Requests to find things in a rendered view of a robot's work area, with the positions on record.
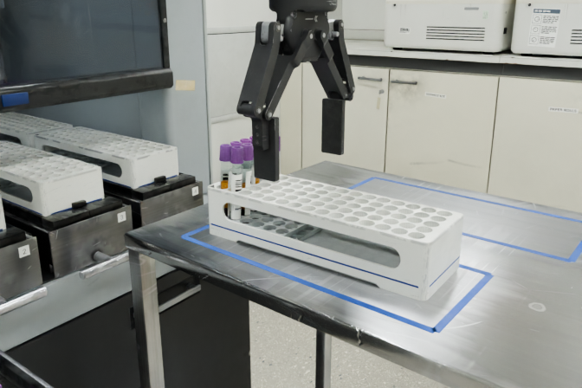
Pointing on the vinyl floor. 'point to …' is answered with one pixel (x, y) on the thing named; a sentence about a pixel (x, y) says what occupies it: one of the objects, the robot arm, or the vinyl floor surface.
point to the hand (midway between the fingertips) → (302, 156)
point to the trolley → (532, 359)
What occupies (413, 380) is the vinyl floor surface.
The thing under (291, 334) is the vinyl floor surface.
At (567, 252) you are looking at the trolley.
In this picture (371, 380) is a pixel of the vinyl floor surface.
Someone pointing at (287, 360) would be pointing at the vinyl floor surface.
